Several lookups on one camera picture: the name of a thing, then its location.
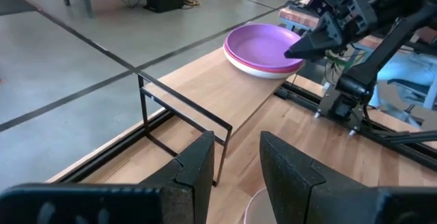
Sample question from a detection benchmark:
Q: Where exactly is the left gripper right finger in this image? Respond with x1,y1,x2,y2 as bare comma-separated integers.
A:
259,130,437,224

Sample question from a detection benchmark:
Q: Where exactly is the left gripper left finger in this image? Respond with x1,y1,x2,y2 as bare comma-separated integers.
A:
0,130,216,224

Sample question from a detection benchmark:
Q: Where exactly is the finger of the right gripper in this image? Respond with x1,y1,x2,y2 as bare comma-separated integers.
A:
283,11,345,62

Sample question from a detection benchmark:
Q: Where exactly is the purple plate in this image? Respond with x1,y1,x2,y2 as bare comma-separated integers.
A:
223,23,305,73

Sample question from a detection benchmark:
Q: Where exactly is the white plate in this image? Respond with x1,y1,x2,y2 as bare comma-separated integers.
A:
223,46,301,80

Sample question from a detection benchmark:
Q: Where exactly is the wooden workbench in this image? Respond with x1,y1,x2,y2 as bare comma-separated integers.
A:
278,7,437,51

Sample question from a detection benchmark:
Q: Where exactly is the cream plate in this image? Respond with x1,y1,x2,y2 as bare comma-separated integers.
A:
243,186,278,224

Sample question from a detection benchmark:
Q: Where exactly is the person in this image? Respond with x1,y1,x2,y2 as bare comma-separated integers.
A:
370,50,437,92

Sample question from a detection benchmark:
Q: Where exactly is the black table edge rail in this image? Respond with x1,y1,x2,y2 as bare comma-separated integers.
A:
46,109,177,184

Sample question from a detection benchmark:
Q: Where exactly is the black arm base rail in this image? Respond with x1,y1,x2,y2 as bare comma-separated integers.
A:
274,81,437,172

